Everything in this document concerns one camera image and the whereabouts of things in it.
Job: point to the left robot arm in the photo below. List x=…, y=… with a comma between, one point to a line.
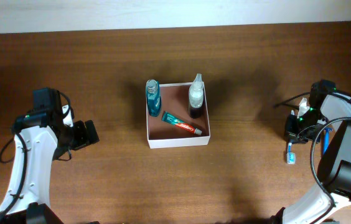
x=42, y=135

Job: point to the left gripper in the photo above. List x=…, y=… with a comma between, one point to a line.
x=84, y=138

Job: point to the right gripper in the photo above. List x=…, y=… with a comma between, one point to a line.
x=294, y=136

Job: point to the blue disposable razor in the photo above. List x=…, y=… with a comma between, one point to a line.
x=326, y=139

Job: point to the blue white toothbrush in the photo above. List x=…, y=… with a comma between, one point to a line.
x=290, y=156

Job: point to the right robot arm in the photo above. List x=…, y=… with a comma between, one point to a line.
x=331, y=171

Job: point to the green toothpaste tube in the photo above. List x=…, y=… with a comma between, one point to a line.
x=175, y=121

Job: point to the teal mouthwash bottle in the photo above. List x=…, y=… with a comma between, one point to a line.
x=153, y=97

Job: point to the clear spray bottle dark liquid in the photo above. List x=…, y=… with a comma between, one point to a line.
x=196, y=97

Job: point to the white cardboard box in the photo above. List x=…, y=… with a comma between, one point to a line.
x=174, y=127

